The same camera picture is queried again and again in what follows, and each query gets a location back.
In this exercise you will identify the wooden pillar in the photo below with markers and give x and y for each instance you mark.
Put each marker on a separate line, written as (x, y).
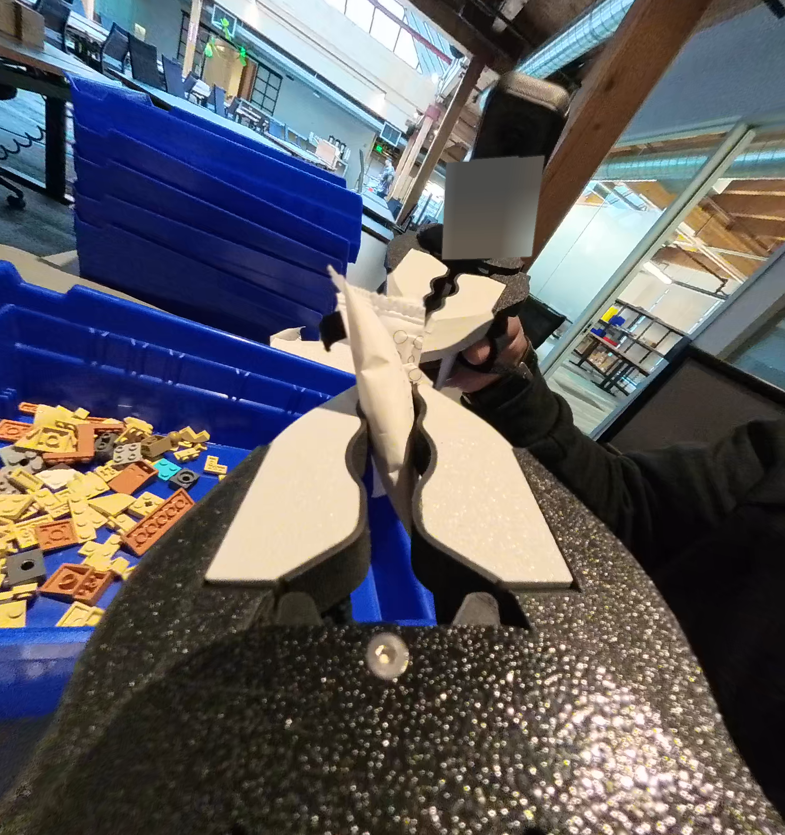
(614, 98)

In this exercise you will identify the brown long toy plate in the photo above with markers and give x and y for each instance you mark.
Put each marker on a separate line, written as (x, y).
(157, 522)

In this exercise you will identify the person's black jacket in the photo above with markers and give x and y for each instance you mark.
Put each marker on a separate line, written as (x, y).
(757, 587)

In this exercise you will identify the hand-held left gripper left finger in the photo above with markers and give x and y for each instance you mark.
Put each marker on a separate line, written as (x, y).
(288, 509)

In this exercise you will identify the stack of wooden boxes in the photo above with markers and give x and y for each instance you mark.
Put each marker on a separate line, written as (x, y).
(7, 19)

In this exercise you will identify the stack of blue bins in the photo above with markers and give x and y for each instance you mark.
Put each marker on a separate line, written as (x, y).
(203, 215)

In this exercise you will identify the person's right hand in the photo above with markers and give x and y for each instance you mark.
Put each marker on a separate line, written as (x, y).
(477, 381)

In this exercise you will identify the green exit sign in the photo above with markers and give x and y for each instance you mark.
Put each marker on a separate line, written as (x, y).
(224, 23)

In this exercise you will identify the silver ventilation duct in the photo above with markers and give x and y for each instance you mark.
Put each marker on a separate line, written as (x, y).
(575, 36)

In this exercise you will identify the slim wooden post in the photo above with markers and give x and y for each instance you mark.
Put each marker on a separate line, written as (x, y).
(444, 130)

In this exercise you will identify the dark office table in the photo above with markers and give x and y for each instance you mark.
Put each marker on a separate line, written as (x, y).
(14, 72)

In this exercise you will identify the blue plastic bin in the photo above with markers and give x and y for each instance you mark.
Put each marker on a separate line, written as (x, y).
(138, 365)

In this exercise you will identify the person's right forearm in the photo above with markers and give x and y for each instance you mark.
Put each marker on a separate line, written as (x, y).
(594, 469)

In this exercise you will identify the metal storage rack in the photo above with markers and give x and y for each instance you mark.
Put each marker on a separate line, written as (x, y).
(627, 346)

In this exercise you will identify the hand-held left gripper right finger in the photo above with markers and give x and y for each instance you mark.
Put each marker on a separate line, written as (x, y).
(490, 515)

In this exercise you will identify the black office chair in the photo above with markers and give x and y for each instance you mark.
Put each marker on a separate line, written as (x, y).
(543, 319)

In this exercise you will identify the grey desk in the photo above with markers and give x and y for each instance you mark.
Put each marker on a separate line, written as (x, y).
(1, 254)

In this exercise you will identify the black partition panel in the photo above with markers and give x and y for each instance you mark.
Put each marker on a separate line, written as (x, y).
(692, 404)

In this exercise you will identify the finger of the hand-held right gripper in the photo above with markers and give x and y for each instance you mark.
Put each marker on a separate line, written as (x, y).
(470, 313)
(412, 274)

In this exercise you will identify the pile of tan toy bricks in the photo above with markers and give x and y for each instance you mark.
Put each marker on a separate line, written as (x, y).
(40, 509)

